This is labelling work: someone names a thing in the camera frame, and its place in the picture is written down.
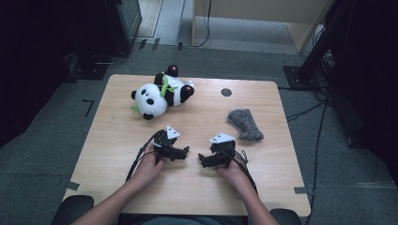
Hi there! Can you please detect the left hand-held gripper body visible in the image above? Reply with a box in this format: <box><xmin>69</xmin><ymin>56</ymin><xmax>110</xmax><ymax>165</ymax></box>
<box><xmin>150</xmin><ymin>125</ymin><xmax>182</xmax><ymax>165</ymax></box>

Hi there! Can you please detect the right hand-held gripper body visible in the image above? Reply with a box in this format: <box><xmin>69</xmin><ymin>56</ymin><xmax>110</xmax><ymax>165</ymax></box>
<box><xmin>208</xmin><ymin>132</ymin><xmax>237</xmax><ymax>165</ymax></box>

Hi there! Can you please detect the grey fuzzy sock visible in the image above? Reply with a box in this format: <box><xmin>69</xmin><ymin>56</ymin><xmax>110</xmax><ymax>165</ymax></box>
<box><xmin>227</xmin><ymin>108</ymin><xmax>265</xmax><ymax>142</ymax></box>

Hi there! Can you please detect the panda plush toy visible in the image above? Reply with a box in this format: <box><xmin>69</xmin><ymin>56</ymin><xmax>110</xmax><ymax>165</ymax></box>
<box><xmin>130</xmin><ymin>64</ymin><xmax>195</xmax><ymax>121</ymax></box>

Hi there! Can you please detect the person's right hand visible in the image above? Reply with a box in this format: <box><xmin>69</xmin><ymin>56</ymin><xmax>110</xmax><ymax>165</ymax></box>
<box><xmin>215</xmin><ymin>157</ymin><xmax>252</xmax><ymax>193</ymax></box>

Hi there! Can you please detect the person's left hand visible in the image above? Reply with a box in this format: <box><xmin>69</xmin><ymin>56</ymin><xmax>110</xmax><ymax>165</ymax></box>
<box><xmin>130</xmin><ymin>143</ymin><xmax>167</xmax><ymax>189</ymax></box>

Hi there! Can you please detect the person's dark clothing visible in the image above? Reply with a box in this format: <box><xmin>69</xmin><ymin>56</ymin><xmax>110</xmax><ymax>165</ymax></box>
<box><xmin>118</xmin><ymin>214</ymin><xmax>248</xmax><ymax>225</ymax></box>

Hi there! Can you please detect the black chair armrest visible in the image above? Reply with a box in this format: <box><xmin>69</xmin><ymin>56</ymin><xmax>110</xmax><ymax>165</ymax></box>
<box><xmin>51</xmin><ymin>195</ymin><xmax>95</xmax><ymax>225</ymax></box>
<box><xmin>270</xmin><ymin>208</ymin><xmax>303</xmax><ymax>225</ymax></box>

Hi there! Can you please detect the black stand base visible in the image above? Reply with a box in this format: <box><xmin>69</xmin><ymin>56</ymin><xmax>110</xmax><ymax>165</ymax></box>
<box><xmin>66</xmin><ymin>52</ymin><xmax>110</xmax><ymax>83</ymax></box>

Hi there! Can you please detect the black cabinet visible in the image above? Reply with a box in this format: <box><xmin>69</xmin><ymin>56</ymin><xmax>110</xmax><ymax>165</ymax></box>
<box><xmin>104</xmin><ymin>0</ymin><xmax>144</xmax><ymax>55</ymax></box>

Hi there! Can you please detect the black metal stand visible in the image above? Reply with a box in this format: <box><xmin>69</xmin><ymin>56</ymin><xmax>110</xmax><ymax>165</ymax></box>
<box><xmin>283</xmin><ymin>0</ymin><xmax>348</xmax><ymax>92</ymax></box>

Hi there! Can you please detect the beige wooden furniture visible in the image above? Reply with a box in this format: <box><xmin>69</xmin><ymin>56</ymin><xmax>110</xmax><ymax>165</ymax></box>
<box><xmin>191</xmin><ymin>0</ymin><xmax>333</xmax><ymax>54</ymax></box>

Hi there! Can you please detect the dark curtain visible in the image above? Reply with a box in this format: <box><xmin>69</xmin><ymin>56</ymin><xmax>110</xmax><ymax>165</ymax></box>
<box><xmin>0</xmin><ymin>0</ymin><xmax>109</xmax><ymax>148</ymax></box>
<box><xmin>325</xmin><ymin>0</ymin><xmax>398</xmax><ymax>188</ymax></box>

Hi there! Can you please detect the left hand-held gripper cable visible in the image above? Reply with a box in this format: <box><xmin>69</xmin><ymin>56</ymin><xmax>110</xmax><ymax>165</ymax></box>
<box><xmin>125</xmin><ymin>129</ymin><xmax>164</xmax><ymax>183</ymax></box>

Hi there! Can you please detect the short black floor cable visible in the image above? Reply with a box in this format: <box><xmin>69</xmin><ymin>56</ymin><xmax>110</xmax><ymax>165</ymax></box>
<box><xmin>285</xmin><ymin>100</ymin><xmax>327</xmax><ymax>123</ymax></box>

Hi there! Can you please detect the long black floor cable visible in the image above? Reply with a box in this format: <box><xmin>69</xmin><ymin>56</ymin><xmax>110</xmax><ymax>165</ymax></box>
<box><xmin>303</xmin><ymin>101</ymin><xmax>329</xmax><ymax>225</ymax></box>

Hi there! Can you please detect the tangle of cables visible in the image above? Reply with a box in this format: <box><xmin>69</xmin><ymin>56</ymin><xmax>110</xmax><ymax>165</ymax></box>
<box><xmin>312</xmin><ymin>50</ymin><xmax>336</xmax><ymax>101</ymax></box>

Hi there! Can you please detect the black hanging cable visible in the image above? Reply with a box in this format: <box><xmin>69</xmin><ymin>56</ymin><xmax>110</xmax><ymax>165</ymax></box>
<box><xmin>187</xmin><ymin>0</ymin><xmax>213</xmax><ymax>49</ymax></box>

